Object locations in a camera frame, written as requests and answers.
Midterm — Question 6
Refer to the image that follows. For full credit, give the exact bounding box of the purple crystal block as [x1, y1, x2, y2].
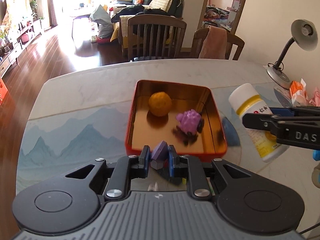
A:
[150, 141, 168, 170]

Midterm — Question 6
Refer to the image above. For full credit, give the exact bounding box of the white yellow pill bottle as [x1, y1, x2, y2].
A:
[228, 83, 289, 163]

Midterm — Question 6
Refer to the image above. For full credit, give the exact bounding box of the purple sheep toy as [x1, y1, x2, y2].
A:
[172, 109, 204, 146]

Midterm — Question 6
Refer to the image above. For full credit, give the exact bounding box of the orange mandarin fruit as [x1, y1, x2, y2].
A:
[148, 92, 172, 117]

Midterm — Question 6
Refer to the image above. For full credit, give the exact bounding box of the orange white snack packet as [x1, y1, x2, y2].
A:
[289, 79, 308, 107]

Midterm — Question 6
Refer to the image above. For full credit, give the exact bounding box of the red square metal tin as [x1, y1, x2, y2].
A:
[125, 80, 228, 162]

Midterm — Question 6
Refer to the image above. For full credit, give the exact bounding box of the grey desk lamp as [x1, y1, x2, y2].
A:
[266, 19, 318, 90]

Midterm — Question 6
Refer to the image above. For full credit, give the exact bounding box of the pink towel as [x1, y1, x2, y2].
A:
[199, 26, 227, 60]

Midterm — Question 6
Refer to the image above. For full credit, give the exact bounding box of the wooden chair with towel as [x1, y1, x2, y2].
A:
[189, 28, 245, 61]

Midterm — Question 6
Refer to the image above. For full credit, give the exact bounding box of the wooden dining chair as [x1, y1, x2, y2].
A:
[127, 14, 187, 61]

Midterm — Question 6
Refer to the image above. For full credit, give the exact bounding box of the orange gift box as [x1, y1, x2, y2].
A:
[0, 78, 8, 105]

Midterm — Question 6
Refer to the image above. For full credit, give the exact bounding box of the light blue bag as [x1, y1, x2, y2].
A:
[89, 5, 113, 38]

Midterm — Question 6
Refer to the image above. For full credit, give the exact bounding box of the wooden tv console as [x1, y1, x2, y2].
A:
[1, 19, 43, 77]

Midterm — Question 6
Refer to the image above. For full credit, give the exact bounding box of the dark green sofa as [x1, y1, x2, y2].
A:
[111, 0, 183, 18]

